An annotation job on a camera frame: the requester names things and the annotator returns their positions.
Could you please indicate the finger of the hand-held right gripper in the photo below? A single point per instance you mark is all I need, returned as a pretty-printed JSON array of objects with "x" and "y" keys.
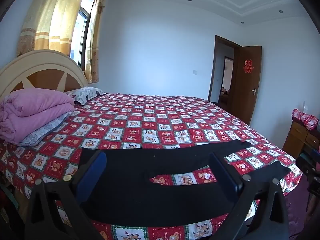
[{"x": 306, "y": 163}]

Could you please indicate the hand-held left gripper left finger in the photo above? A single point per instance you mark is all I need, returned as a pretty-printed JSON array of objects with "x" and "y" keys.
[{"x": 91, "y": 177}]

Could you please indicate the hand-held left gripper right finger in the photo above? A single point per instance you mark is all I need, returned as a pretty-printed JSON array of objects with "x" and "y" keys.
[{"x": 225, "y": 175}]

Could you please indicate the black pants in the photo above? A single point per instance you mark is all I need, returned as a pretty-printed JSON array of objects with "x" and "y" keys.
[{"x": 150, "y": 160}]

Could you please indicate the wooden dresser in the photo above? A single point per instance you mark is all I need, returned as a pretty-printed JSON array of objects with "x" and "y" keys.
[{"x": 295, "y": 135}]

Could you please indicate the red plaid cloth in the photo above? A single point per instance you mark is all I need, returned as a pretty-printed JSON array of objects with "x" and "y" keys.
[{"x": 306, "y": 118}]

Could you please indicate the grey floral pillow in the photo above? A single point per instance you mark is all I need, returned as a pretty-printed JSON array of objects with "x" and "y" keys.
[{"x": 42, "y": 132}]

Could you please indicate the brown wooden door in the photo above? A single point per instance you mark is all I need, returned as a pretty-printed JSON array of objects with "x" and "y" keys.
[{"x": 245, "y": 97}]

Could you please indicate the red checkered printed bedsheet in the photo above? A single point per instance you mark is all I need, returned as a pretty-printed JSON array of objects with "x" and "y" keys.
[{"x": 150, "y": 120}]

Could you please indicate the white floral pillow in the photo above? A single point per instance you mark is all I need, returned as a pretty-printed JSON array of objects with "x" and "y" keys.
[{"x": 85, "y": 93}]

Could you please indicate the pink folded quilt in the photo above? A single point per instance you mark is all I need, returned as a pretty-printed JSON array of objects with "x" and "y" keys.
[{"x": 30, "y": 110}]

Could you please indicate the red paper door decoration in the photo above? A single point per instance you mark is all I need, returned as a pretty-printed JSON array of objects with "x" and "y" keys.
[{"x": 247, "y": 66}]

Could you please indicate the cream wooden bed headboard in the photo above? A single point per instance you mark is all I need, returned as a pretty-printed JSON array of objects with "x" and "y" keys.
[{"x": 37, "y": 60}]

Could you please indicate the window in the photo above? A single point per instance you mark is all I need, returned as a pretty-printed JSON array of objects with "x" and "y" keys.
[{"x": 80, "y": 37}]

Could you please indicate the narrow yellow patterned curtain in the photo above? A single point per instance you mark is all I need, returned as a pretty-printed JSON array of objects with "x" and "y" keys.
[{"x": 96, "y": 30}]

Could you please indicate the wide yellow patterned curtain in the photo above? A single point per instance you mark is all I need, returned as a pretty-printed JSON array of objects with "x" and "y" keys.
[{"x": 42, "y": 17}]

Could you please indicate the wooden bed side rail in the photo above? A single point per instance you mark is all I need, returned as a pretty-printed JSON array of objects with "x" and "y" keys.
[{"x": 22, "y": 205}]

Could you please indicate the brown door frame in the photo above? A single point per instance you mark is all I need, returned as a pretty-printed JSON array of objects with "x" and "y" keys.
[{"x": 212, "y": 67}]

